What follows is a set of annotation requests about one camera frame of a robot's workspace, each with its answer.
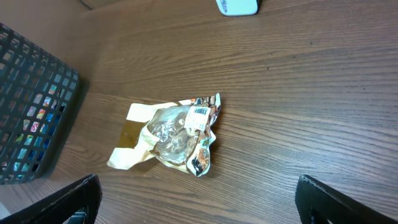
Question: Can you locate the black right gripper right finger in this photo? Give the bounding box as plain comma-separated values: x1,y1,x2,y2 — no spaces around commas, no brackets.
295,175,397,224

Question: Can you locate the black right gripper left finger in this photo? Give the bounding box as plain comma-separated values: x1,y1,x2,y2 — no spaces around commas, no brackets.
1,174,102,224

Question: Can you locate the beige mushroom snack bag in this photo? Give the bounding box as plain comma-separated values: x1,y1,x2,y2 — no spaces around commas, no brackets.
107,93,221,177

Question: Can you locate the white barcode scanner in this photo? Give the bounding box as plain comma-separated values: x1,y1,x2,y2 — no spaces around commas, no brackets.
216,0,261,16

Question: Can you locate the grey plastic shopping basket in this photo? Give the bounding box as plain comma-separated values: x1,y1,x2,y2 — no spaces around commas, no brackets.
1,24,81,185

